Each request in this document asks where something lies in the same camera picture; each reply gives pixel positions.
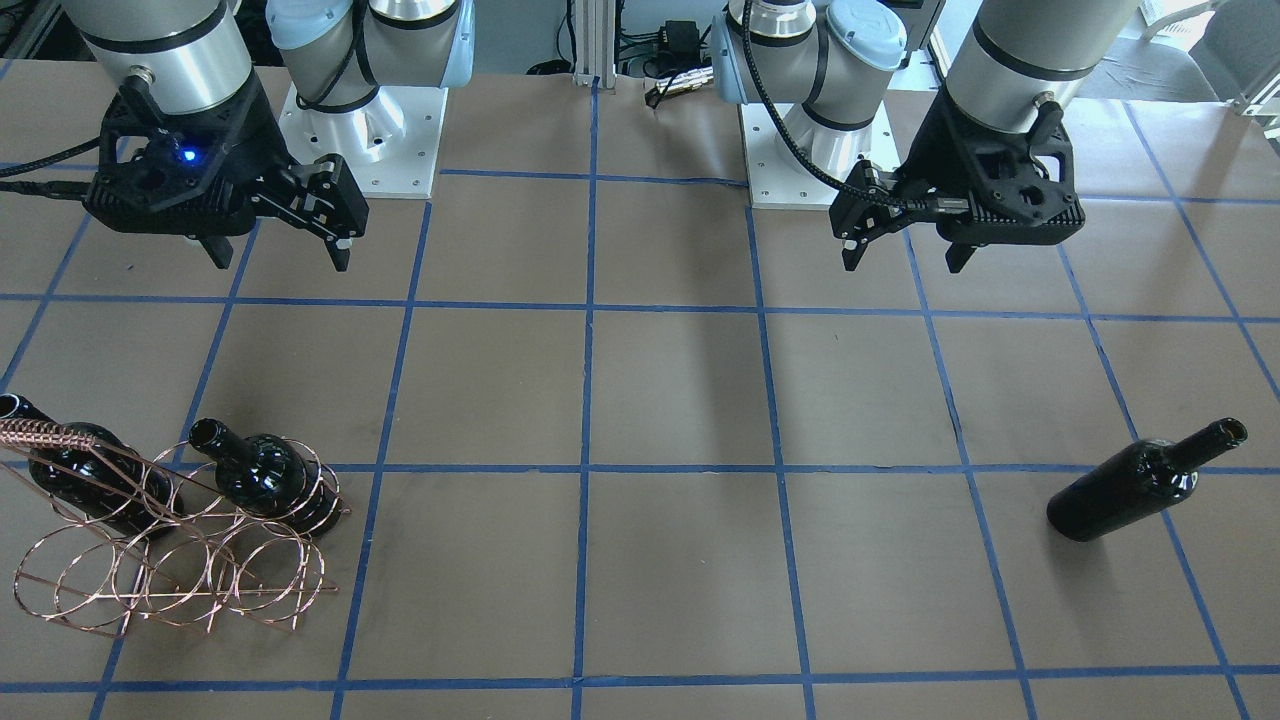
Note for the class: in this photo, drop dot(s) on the black power adapter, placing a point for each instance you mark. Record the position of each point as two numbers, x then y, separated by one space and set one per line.
680 41

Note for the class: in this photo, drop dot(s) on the dark bottle in basket outer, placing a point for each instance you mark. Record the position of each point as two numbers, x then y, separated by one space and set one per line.
111 487

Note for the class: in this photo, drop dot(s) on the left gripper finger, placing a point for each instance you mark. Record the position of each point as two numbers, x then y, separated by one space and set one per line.
853 251
958 255

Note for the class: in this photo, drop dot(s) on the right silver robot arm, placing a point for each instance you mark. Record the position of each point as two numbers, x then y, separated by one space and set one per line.
338 53

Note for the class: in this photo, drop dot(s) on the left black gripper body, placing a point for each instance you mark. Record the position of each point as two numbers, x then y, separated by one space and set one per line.
922 145

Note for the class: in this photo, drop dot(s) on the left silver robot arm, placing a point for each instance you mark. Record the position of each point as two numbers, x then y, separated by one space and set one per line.
821 73

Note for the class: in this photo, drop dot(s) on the dark bottle in basket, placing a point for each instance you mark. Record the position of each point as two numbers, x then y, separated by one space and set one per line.
266 477
111 487

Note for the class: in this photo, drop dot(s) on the dark bottle in basket inner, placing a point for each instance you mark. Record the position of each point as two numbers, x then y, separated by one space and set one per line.
266 477

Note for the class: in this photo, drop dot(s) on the copper wire wine basket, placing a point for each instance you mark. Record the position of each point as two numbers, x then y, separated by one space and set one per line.
197 558

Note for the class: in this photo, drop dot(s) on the dark wine bottle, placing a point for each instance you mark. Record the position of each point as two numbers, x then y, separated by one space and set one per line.
1149 476

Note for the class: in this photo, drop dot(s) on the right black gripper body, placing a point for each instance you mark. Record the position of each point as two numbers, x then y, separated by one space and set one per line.
262 140

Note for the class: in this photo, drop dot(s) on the aluminium frame post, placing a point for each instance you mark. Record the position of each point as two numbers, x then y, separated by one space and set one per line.
594 42

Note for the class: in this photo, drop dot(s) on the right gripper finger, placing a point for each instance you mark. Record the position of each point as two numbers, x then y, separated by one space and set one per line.
339 252
219 249

